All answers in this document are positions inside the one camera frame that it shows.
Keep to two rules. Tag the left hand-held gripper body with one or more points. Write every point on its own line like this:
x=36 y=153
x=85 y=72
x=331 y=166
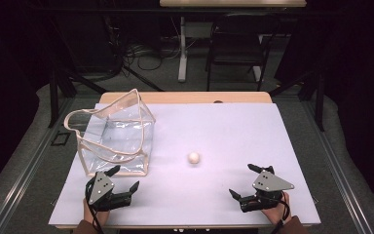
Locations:
x=101 y=188

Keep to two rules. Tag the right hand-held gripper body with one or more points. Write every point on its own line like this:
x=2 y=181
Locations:
x=269 y=183

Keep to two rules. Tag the clear bag with beige trim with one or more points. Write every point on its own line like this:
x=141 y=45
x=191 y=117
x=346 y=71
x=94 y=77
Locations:
x=120 y=130

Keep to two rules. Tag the white ball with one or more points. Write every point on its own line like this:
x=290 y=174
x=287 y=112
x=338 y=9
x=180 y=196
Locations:
x=194 y=158

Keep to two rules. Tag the person's left hand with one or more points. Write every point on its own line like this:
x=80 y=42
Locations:
x=100 y=217

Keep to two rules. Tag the person's right hand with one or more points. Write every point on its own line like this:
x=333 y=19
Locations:
x=277 y=214

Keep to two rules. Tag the white table mat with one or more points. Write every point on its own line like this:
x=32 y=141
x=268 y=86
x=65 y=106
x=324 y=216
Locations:
x=207 y=136

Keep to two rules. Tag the wooden table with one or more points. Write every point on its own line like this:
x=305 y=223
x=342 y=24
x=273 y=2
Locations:
x=191 y=97

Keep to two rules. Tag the black folding chair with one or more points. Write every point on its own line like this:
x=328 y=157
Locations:
x=237 y=45

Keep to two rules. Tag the dark curtain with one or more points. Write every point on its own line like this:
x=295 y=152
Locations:
x=360 y=81
x=6 y=81

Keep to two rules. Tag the beige desk with white legs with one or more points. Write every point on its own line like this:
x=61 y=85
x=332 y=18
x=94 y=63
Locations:
x=230 y=3

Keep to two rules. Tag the black horizontal frame bar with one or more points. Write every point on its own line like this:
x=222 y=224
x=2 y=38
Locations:
x=110 y=10

